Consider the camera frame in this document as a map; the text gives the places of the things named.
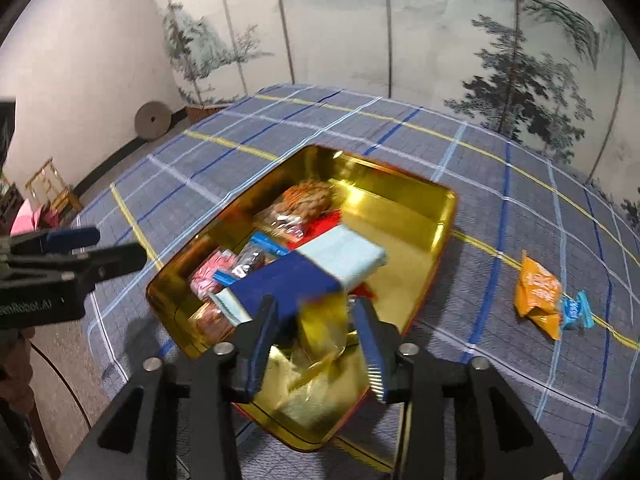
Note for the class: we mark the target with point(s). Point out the blue plaid tablecloth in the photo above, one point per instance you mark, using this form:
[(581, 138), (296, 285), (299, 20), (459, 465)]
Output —
[(491, 251)]

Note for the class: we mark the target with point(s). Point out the blue white snack bag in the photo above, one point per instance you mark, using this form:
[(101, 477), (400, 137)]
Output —
[(291, 280)]

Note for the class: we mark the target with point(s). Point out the orange snack packet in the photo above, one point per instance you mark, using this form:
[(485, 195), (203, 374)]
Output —
[(537, 297)]

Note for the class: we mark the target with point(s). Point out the small blue wrapper packet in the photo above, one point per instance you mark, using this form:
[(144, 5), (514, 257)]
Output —
[(273, 250)]

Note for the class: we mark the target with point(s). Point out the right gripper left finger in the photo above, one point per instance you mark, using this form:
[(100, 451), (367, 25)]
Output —
[(253, 340)]

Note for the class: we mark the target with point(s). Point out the pink white snack packet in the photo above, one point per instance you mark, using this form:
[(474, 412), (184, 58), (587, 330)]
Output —
[(203, 280)]

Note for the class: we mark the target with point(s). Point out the blue cookie packet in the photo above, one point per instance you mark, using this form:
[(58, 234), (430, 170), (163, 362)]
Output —
[(576, 312)]

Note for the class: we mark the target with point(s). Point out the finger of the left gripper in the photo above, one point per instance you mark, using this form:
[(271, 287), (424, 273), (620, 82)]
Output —
[(51, 241), (100, 264)]

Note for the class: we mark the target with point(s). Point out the clear bag orange snacks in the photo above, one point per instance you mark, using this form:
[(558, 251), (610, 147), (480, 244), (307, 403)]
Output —
[(210, 323)]

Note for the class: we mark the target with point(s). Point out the round stone millstone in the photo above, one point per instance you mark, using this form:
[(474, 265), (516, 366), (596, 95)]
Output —
[(152, 120)]

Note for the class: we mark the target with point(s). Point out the small bamboo stool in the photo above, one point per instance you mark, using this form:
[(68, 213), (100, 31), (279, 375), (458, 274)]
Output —
[(46, 187)]

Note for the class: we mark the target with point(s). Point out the painted folding screen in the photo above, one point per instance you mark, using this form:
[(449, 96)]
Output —
[(558, 76)]

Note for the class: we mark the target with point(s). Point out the pink cloth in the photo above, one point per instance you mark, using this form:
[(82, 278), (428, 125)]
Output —
[(30, 219)]

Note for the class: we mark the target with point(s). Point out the dark seaweed snack packet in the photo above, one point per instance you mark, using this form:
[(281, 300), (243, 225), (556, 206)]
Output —
[(251, 258)]

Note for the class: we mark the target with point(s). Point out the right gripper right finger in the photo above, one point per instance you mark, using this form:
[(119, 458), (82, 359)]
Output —
[(379, 342)]

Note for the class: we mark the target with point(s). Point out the gold metal tin box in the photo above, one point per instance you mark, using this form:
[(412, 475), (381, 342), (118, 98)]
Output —
[(407, 215)]

